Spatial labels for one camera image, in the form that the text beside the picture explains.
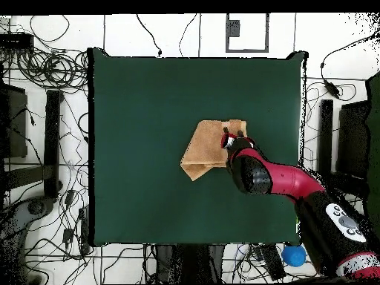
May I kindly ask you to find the black box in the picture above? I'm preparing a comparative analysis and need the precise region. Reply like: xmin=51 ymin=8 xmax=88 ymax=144
xmin=336 ymin=100 xmax=373 ymax=179
xmin=0 ymin=82 xmax=28 ymax=159

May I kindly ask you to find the black keyboard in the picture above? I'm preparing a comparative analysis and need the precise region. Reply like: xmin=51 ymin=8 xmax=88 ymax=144
xmin=259 ymin=243 xmax=287 ymax=282

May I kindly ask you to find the black cable with plug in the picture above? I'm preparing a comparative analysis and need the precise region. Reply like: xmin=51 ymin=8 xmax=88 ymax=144
xmin=135 ymin=13 xmax=163 ymax=58

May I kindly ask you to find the tan terry towel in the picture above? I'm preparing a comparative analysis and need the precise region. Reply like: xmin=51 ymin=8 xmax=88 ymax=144
xmin=180 ymin=119 xmax=248 ymax=182

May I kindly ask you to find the dark green tablecloth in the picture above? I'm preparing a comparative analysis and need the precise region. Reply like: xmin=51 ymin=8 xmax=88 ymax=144
xmin=87 ymin=47 xmax=309 ymax=247

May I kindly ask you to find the thin black cable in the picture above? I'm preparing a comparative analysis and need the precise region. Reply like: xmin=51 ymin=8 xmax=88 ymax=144
xmin=178 ymin=13 xmax=198 ymax=58

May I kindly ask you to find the grey office chair base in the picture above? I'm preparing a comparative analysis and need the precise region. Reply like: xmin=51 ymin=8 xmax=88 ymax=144
xmin=0 ymin=195 xmax=56 ymax=285

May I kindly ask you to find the dark grey floor plate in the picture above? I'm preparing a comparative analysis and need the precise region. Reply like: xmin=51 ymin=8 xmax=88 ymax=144
xmin=226 ymin=19 xmax=240 ymax=38

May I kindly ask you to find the black cable with power adapter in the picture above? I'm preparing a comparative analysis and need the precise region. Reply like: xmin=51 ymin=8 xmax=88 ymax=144
xmin=319 ymin=30 xmax=380 ymax=100

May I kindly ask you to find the black T-shaped stand base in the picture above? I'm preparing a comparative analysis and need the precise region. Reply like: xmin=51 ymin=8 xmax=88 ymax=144
xmin=2 ymin=89 xmax=64 ymax=199
xmin=316 ymin=99 xmax=367 ymax=198

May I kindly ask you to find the coil of black cables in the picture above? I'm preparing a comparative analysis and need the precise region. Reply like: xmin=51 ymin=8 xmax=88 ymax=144
xmin=16 ymin=47 xmax=89 ymax=90

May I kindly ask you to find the grey square floor frame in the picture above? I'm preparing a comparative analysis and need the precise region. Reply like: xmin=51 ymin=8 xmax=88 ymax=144
xmin=225 ymin=13 xmax=270 ymax=53

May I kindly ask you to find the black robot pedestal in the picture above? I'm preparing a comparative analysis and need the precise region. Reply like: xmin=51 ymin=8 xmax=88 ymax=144
xmin=154 ymin=244 xmax=227 ymax=285

